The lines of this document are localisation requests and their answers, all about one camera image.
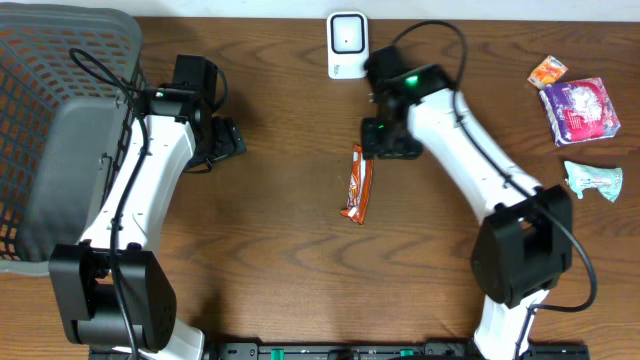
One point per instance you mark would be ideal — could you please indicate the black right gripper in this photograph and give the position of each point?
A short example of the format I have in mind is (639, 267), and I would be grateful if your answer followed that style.
(409, 151)

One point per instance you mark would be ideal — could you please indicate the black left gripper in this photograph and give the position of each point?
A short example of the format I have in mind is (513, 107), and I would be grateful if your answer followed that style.
(228, 141)

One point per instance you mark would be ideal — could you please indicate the red orange snack packet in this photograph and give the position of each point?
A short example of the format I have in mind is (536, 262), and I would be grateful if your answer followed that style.
(359, 187)

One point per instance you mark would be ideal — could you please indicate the orange tissue pack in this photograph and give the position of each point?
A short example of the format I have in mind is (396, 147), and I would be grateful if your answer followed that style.
(549, 71)

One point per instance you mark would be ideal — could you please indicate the purple tissue pack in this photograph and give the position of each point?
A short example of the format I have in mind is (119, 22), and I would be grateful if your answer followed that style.
(579, 111)

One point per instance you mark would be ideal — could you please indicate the teal snack packet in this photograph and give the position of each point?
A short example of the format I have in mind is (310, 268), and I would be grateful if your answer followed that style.
(608, 181)

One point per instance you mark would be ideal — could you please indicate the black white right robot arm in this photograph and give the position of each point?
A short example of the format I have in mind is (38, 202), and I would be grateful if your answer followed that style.
(519, 254)

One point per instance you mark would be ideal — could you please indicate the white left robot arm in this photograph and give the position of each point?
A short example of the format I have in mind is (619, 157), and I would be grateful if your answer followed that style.
(110, 289)

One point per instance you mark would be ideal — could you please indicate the grey plastic basket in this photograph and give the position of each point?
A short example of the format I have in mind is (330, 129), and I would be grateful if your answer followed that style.
(64, 134)

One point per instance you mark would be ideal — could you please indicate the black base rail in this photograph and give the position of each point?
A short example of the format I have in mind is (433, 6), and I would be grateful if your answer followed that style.
(439, 349)

